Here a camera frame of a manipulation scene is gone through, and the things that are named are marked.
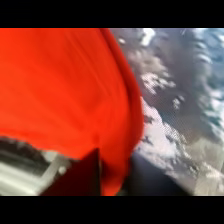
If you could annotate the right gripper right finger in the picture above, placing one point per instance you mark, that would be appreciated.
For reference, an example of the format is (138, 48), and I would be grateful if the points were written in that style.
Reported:
(150, 180)

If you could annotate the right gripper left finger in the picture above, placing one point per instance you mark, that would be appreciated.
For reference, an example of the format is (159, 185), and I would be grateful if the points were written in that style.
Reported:
(83, 178)

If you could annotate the red garment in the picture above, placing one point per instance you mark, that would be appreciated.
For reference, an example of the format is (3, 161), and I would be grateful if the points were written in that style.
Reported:
(63, 90)

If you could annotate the silver frame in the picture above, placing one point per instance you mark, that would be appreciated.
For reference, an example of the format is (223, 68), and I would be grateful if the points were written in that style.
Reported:
(23, 173)

